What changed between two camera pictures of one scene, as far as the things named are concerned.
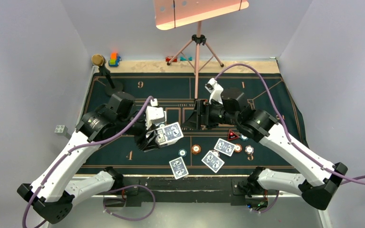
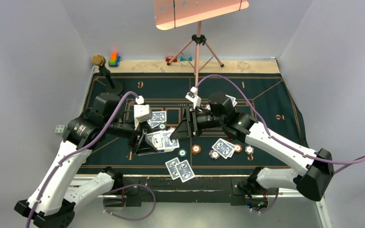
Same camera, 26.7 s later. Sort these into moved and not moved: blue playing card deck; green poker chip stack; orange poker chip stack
Moved: blue playing card deck
Not moved: orange poker chip stack; green poker chip stack
